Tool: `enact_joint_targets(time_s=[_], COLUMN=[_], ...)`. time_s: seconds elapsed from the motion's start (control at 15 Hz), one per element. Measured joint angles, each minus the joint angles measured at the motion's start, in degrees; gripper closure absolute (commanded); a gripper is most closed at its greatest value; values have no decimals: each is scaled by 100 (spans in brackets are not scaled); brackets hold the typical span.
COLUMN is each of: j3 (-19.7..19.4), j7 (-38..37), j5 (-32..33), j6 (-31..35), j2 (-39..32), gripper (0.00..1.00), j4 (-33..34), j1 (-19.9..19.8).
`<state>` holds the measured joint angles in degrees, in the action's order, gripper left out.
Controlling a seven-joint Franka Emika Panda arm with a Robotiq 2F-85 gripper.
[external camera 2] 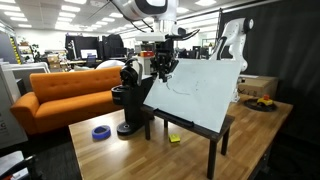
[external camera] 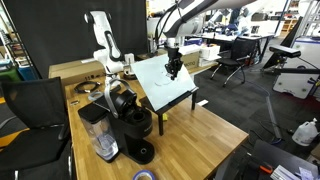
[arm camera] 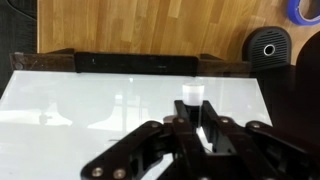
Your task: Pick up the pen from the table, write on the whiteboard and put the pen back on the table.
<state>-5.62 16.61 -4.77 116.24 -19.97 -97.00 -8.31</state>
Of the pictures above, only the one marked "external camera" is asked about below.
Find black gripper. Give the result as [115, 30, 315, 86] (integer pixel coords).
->
[165, 48, 184, 80]

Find white whiteboard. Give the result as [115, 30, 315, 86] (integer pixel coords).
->
[131, 51, 198, 113]

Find printed brown cardboard box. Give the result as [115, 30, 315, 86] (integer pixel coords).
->
[181, 53, 201, 71]

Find small white box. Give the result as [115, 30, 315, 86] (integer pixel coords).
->
[199, 44, 221, 68]

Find white paper label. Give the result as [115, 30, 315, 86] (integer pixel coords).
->
[197, 99, 210, 108]

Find grey tape roll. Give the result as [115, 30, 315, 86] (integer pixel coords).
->
[87, 91, 105, 103]

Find black coffee machine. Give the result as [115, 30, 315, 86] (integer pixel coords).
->
[77, 78, 156, 165]

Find black mesh office chair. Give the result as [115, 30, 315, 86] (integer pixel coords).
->
[209, 37, 256, 88]
[0, 76, 74, 180]

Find black backdrop curtain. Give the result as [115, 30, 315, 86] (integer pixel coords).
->
[2, 0, 150, 80]

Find white office desk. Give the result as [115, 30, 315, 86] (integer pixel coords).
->
[201, 30, 278, 64]

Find blue storage bin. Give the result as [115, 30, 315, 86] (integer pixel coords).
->
[16, 65, 38, 81]

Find blue tape roll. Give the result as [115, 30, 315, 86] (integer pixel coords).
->
[132, 169, 157, 180]

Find metal shelf rack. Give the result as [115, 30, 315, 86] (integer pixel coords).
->
[0, 9, 34, 81]

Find white machine cabinet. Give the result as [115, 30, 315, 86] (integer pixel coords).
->
[272, 36, 320, 100]

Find small orange tool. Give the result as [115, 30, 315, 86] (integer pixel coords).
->
[259, 164, 274, 175]

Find white plastic jug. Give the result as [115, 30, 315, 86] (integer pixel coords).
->
[291, 117, 320, 148]

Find white paper sheets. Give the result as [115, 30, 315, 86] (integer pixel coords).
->
[269, 164, 316, 180]

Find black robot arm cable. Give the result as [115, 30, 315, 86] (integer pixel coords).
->
[154, 1, 183, 48]

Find black coiled cable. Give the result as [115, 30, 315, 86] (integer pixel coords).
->
[73, 80, 102, 95]

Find grey floor cable cover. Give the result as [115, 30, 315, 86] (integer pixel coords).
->
[246, 81, 284, 145]

